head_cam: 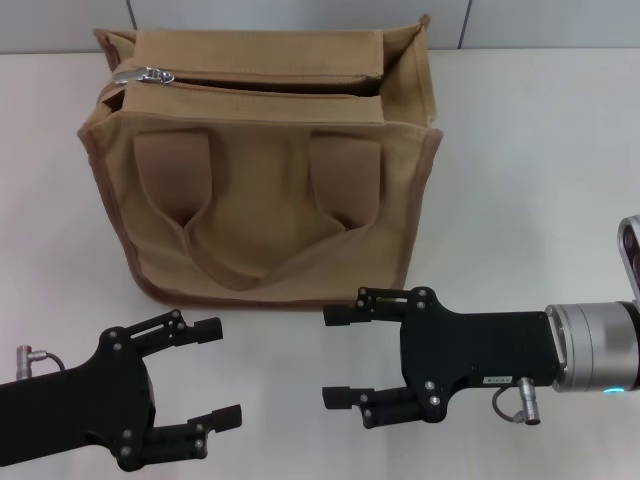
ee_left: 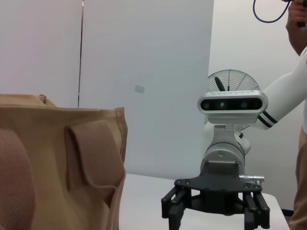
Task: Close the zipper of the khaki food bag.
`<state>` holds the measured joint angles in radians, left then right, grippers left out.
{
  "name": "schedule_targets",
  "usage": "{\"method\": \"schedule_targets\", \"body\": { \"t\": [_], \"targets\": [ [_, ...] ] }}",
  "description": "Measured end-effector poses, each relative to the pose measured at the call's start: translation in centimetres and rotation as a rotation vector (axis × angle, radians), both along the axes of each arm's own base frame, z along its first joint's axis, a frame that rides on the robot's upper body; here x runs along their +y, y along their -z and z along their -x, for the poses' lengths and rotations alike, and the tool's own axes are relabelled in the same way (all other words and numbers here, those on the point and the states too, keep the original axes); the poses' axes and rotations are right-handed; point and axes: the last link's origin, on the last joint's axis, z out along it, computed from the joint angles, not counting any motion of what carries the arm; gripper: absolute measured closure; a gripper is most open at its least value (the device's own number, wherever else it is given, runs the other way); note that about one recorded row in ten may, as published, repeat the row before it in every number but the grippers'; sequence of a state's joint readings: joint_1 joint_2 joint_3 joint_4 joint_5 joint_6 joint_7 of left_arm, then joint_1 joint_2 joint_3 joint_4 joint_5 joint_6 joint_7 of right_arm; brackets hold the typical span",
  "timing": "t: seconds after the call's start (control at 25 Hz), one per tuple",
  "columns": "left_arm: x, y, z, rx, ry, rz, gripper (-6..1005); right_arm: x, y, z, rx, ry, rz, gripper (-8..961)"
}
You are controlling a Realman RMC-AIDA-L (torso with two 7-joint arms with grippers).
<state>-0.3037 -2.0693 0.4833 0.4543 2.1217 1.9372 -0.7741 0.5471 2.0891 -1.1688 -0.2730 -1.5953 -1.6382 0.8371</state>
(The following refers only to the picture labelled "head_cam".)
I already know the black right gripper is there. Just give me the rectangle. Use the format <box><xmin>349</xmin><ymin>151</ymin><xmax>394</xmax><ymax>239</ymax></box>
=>
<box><xmin>321</xmin><ymin>285</ymin><xmax>569</xmax><ymax>431</ymax></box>

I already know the khaki fabric food bag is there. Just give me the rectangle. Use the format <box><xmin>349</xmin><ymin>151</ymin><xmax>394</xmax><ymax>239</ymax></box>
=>
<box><xmin>77</xmin><ymin>13</ymin><xmax>445</xmax><ymax>306</ymax></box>

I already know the grey right gripper cable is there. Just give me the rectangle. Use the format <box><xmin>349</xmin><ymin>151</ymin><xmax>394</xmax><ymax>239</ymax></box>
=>
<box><xmin>491</xmin><ymin>377</ymin><xmax>542</xmax><ymax>427</ymax></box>

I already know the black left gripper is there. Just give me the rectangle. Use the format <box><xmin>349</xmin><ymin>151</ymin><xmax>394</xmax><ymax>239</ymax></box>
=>
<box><xmin>0</xmin><ymin>308</ymin><xmax>244</xmax><ymax>480</ymax></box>

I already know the grey left gripper cable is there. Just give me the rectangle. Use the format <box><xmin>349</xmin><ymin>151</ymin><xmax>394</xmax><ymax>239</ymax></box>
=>
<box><xmin>15</xmin><ymin>343</ymin><xmax>67</xmax><ymax>374</ymax></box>

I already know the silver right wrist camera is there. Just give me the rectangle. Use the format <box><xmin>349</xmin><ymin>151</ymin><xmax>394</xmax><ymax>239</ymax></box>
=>
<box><xmin>617</xmin><ymin>213</ymin><xmax>640</xmax><ymax>302</ymax></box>

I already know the silver metal zipper pull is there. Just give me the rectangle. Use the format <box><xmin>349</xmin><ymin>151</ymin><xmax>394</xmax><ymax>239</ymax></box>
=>
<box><xmin>113</xmin><ymin>66</ymin><xmax>176</xmax><ymax>86</ymax></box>

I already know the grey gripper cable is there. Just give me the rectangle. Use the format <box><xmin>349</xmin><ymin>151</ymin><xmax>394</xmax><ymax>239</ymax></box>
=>
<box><xmin>491</xmin><ymin>377</ymin><xmax>542</xmax><ymax>427</ymax></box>
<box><xmin>15</xmin><ymin>343</ymin><xmax>67</xmax><ymax>374</ymax></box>

